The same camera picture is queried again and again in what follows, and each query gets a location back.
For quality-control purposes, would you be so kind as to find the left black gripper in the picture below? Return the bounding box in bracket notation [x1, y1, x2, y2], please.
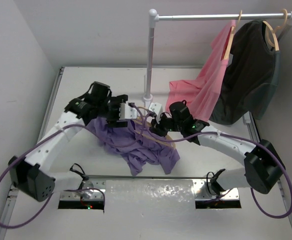
[96, 95, 127, 126]

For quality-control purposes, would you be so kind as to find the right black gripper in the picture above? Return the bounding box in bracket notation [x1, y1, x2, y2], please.
[148, 111, 183, 137]

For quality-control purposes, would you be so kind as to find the purple t shirt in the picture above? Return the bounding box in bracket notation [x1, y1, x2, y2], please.
[87, 117, 180, 176]

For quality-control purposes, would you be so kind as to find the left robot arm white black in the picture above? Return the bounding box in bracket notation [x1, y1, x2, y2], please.
[8, 81, 137, 202]

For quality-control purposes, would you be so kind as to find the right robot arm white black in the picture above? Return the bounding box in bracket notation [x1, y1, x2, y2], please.
[148, 100, 285, 195]

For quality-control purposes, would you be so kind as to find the pink t shirt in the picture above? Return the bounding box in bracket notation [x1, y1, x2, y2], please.
[165, 20, 236, 122]

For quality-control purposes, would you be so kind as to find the dark grey t shirt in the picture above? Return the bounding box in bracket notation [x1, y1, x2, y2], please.
[209, 20, 281, 125]

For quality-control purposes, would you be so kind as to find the wooden hanger holding pink shirt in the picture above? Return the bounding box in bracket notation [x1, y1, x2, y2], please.
[223, 9, 243, 60]

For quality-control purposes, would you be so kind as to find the wooden hanger holding dark shirt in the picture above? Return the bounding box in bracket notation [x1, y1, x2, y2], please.
[263, 8, 288, 51]

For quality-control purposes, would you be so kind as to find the silver clothes rack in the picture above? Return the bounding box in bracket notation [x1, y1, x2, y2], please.
[143, 9, 292, 107]

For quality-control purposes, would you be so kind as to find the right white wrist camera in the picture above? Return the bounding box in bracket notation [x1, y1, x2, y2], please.
[148, 102, 163, 123]

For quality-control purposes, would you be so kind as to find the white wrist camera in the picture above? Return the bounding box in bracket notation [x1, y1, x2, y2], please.
[119, 103, 138, 120]
[148, 102, 163, 123]

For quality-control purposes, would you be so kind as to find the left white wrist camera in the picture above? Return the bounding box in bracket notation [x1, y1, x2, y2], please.
[119, 103, 138, 120]

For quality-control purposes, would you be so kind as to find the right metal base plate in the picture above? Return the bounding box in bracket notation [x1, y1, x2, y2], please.
[192, 178, 240, 201]

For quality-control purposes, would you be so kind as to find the metal base plate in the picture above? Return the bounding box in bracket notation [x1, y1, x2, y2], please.
[192, 178, 240, 201]
[59, 179, 106, 201]

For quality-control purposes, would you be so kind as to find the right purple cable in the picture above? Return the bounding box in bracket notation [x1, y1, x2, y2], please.
[138, 109, 292, 219]

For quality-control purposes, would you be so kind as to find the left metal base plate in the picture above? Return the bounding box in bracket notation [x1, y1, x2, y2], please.
[59, 179, 106, 201]

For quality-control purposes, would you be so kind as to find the aluminium table frame rail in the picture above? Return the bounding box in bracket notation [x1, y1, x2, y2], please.
[0, 67, 65, 240]

